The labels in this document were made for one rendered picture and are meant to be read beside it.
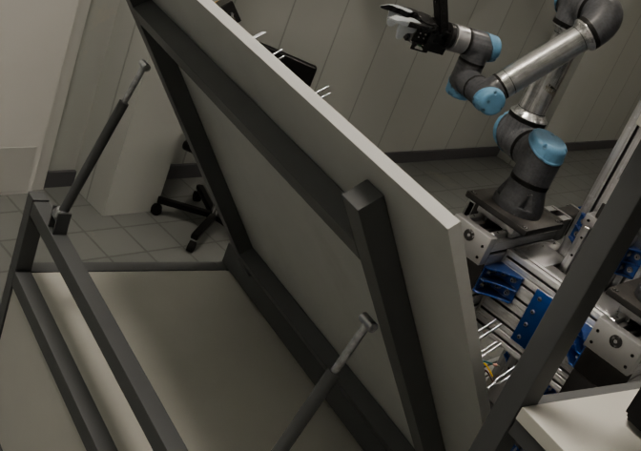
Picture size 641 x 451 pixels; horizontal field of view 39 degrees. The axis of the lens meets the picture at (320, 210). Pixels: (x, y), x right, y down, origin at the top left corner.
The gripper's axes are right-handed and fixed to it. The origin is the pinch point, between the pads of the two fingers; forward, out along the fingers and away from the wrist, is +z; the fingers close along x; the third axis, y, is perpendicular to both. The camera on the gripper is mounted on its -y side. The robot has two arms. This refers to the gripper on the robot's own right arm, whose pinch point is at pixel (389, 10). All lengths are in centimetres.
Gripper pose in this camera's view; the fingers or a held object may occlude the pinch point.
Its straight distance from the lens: 239.9
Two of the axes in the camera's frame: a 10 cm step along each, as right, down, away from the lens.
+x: -2.5, -6.2, 7.4
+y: -3.8, 7.7, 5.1
